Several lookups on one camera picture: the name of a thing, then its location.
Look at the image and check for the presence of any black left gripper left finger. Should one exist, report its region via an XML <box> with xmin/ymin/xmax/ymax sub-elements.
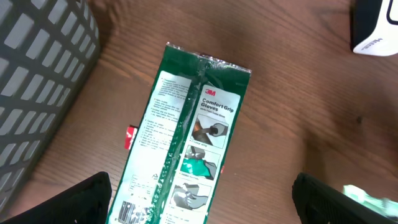
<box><xmin>2</xmin><ymin>171</ymin><xmax>112</xmax><ymax>224</ymax></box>

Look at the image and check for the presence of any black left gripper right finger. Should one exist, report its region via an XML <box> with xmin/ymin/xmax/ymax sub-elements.
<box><xmin>292</xmin><ymin>172</ymin><xmax>397</xmax><ymax>224</ymax></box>

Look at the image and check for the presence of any white mint wipes pack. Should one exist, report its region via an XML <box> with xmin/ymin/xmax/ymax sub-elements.
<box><xmin>343</xmin><ymin>185</ymin><xmax>397</xmax><ymax>221</ymax></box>

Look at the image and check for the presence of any red snack stick packet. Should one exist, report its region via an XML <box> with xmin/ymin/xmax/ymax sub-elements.
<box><xmin>124</xmin><ymin>125</ymin><xmax>138</xmax><ymax>150</ymax></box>

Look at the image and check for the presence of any green white gloves package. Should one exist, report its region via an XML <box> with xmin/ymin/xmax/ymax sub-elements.
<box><xmin>107</xmin><ymin>44</ymin><xmax>251</xmax><ymax>223</ymax></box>

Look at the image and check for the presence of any white barcode scanner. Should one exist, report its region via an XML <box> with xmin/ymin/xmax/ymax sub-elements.
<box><xmin>352</xmin><ymin>0</ymin><xmax>397</xmax><ymax>57</ymax></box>

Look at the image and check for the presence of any grey plastic mesh basket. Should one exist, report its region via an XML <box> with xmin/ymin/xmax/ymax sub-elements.
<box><xmin>1</xmin><ymin>0</ymin><xmax>100</xmax><ymax>214</ymax></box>

